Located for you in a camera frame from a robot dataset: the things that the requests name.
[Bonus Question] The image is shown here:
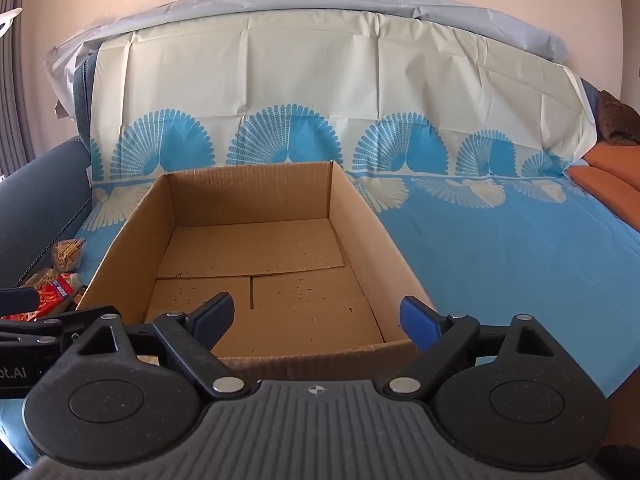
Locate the blue fabric sofa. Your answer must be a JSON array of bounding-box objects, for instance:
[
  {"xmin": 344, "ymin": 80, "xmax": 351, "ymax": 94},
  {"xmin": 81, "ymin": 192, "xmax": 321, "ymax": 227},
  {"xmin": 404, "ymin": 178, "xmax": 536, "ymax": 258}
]
[{"xmin": 0, "ymin": 52, "xmax": 101, "ymax": 291}]

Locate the grey curtain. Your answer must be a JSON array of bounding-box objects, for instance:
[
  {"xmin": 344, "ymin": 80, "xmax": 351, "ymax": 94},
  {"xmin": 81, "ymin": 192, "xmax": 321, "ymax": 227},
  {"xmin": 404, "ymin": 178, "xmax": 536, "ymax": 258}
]
[{"xmin": 0, "ymin": 0, "xmax": 37, "ymax": 177}]

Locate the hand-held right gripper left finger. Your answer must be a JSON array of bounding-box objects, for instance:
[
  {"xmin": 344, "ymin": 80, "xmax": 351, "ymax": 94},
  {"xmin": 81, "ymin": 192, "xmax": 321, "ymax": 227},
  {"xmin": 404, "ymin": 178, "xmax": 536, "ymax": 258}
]
[{"xmin": 75, "ymin": 292, "xmax": 251, "ymax": 401}]

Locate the orange cushion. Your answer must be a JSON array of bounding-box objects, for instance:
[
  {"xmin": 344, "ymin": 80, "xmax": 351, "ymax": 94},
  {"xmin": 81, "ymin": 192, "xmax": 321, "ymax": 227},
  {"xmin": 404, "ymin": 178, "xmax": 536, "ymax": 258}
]
[{"xmin": 565, "ymin": 140, "xmax": 640, "ymax": 233}]

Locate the cardboard box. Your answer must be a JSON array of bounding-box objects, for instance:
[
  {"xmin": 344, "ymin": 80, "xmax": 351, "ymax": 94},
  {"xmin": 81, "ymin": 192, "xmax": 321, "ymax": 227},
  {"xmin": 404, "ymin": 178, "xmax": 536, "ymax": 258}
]
[{"xmin": 75, "ymin": 160, "xmax": 438, "ymax": 386}]

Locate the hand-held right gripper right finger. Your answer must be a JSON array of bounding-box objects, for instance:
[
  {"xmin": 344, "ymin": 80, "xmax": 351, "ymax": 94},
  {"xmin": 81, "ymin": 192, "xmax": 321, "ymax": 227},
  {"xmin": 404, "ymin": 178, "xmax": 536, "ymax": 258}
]
[{"xmin": 382, "ymin": 296, "xmax": 570, "ymax": 397}]

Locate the white plastic object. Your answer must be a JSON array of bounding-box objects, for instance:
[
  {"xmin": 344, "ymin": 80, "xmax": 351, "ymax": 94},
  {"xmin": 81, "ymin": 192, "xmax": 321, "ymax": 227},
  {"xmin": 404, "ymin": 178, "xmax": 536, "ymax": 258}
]
[{"xmin": 0, "ymin": 7, "xmax": 24, "ymax": 37}]

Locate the clear nut snack packet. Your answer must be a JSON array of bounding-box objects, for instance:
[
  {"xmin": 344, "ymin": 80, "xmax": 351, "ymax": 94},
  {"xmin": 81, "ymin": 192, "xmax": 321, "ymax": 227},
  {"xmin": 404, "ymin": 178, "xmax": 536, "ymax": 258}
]
[{"xmin": 22, "ymin": 269, "xmax": 83, "ymax": 313}]

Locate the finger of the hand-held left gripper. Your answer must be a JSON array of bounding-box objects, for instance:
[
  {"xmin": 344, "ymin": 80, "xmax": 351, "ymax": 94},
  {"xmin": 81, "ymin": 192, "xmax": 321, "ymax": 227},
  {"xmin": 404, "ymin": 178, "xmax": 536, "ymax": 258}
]
[
  {"xmin": 0, "ymin": 306, "xmax": 122, "ymax": 350},
  {"xmin": 0, "ymin": 287, "xmax": 39, "ymax": 314}
]

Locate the blue and white printed sheet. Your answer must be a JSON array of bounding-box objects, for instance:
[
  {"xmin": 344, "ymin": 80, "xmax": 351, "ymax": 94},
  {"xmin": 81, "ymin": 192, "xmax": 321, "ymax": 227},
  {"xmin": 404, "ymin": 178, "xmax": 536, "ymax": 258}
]
[{"xmin": 0, "ymin": 10, "xmax": 640, "ymax": 466}]

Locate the clear cracker snack packet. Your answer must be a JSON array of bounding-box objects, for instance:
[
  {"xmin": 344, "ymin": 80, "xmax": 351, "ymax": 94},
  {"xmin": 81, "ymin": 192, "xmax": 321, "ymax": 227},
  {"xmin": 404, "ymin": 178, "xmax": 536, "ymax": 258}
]
[{"xmin": 50, "ymin": 239, "xmax": 87, "ymax": 274}]

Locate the brown cloth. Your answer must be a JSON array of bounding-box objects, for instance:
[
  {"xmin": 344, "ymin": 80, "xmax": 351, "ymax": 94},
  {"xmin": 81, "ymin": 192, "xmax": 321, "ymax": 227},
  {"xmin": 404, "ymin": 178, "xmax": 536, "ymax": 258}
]
[{"xmin": 597, "ymin": 90, "xmax": 640, "ymax": 147}]

